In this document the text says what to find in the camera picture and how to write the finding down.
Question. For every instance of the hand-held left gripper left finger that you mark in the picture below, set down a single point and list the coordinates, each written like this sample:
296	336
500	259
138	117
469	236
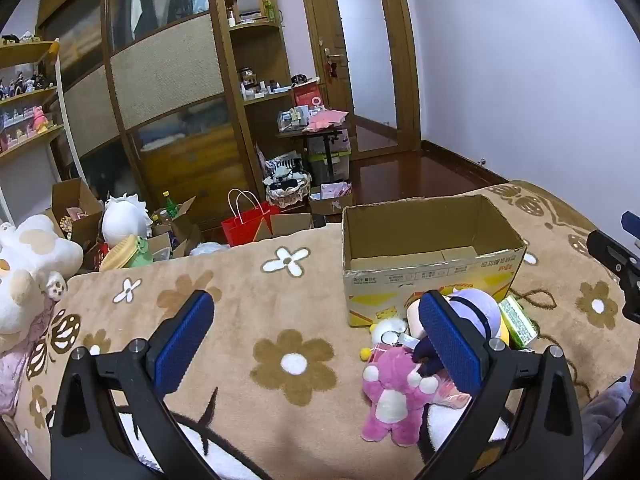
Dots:
185	340

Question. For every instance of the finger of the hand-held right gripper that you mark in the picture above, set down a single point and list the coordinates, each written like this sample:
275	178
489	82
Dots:
612	255
631	222

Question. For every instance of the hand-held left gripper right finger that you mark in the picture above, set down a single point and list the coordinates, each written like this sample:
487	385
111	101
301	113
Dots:
450	345

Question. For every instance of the purple hat plush doll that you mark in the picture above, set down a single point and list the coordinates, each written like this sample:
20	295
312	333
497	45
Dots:
475	310

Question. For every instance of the cardboard box with yellow print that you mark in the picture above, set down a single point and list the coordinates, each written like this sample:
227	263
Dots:
425	280

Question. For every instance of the pink bear plush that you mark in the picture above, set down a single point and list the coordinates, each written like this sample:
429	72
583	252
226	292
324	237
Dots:
395	390

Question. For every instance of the green tissue packet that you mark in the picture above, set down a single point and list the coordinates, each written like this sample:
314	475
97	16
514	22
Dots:
517	322

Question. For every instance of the white fluffy cushion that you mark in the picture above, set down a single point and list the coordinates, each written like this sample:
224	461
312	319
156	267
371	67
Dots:
210	249

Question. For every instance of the yellow and green toy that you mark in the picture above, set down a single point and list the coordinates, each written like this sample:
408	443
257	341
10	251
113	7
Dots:
122	255

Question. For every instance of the cardboard box with bottles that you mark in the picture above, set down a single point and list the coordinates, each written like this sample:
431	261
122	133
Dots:
185	232

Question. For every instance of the grey trousers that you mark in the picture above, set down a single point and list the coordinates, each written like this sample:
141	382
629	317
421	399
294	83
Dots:
600	410

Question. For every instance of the red paper bag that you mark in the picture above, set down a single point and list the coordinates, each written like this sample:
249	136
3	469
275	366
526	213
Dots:
245	225

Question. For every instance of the green bottle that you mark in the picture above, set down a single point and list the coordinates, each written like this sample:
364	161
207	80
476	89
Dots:
171	207

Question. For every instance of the white round plush head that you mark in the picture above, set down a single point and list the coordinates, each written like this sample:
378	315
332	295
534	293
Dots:
125	217

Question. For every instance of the flat cardboard box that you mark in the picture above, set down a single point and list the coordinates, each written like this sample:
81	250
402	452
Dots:
290	225

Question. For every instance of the pink bed sheet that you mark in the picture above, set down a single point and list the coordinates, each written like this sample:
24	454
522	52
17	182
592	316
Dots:
15	370

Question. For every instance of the large white spotted plush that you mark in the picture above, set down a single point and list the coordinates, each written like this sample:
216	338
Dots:
30	260

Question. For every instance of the wicker basket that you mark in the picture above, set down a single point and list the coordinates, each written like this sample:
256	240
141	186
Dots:
287	195

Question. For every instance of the open cardboard box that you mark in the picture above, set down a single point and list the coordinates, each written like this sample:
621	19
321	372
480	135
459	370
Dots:
75	200

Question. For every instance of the small cardboard box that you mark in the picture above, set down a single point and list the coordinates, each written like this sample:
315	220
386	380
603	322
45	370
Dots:
330	205

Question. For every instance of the black and white striped plush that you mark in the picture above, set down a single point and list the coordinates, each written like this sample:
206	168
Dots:
282	167

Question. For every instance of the clear storage bin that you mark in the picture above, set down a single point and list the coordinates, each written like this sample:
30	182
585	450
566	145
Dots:
340	160

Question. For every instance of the small side table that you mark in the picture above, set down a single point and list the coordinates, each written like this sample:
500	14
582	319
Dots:
327	147

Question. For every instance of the pink cloth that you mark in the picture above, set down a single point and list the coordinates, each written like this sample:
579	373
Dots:
327	119

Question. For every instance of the pink figurine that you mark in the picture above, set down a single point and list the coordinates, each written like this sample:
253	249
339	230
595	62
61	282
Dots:
40	120

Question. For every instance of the wooden wardrobe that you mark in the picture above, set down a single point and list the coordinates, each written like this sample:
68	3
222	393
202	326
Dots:
165	75

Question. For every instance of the red box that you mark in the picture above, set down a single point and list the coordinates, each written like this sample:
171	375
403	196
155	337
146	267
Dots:
306	96

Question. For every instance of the wooden display shelf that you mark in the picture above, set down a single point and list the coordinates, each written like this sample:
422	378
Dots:
27	52

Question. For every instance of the wooden door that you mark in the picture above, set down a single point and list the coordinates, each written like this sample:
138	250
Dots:
320	25

